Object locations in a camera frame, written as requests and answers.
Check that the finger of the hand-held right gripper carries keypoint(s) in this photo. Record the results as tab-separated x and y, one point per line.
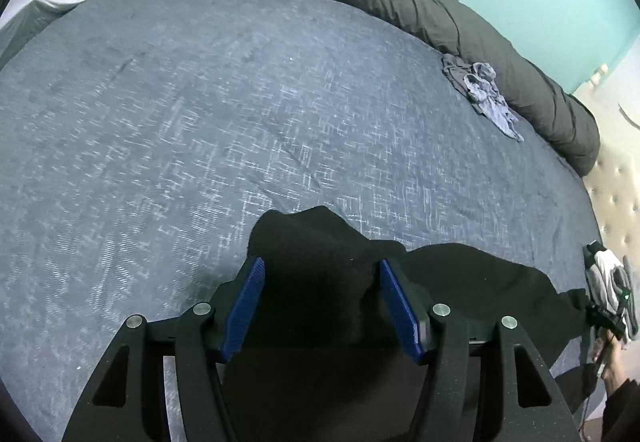
602	319

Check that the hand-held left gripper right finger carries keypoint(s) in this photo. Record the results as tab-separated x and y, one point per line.
402	307

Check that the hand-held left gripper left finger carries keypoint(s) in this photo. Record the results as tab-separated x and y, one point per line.
245	307

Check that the black sweater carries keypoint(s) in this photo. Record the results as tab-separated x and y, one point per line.
320	252

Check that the person's right hand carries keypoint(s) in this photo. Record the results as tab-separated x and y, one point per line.
612	364

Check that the white and grey cloth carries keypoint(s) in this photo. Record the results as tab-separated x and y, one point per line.
607	272

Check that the cream tufted headboard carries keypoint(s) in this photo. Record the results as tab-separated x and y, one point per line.
617	192

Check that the light purple crumpled cloth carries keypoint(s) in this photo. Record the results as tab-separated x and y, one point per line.
482	89

